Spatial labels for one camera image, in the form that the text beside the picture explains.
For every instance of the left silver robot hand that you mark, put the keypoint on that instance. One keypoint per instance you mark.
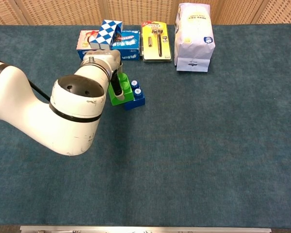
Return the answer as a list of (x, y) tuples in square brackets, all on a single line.
[(117, 85)]

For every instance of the green toy brick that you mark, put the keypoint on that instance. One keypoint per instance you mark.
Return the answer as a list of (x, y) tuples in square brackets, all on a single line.
[(126, 93)]

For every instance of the blue toy brick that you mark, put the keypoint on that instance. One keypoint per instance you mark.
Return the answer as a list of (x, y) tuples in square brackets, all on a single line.
[(138, 100)]

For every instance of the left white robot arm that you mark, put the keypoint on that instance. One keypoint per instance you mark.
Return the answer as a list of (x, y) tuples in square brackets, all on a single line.
[(63, 116)]

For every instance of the blue printed cardboard box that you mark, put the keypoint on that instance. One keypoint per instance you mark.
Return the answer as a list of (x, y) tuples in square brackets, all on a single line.
[(129, 43)]

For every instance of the yellow razor blister pack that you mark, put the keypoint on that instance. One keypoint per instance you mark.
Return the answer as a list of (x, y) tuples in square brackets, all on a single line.
[(152, 52)]

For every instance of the blue white snake puzzle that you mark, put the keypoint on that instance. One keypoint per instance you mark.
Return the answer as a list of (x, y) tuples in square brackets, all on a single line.
[(106, 34)]

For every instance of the teal felt table cloth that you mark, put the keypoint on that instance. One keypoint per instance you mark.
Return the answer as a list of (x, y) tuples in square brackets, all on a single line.
[(169, 157)]

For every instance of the woven wooden folding screen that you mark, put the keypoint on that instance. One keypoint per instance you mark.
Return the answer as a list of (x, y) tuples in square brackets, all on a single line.
[(63, 12)]

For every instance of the white paper bag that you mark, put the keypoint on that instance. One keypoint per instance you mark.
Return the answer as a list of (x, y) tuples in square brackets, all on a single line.
[(194, 36)]

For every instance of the aluminium profile rail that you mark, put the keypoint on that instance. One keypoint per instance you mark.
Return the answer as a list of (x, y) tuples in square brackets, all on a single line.
[(145, 229)]

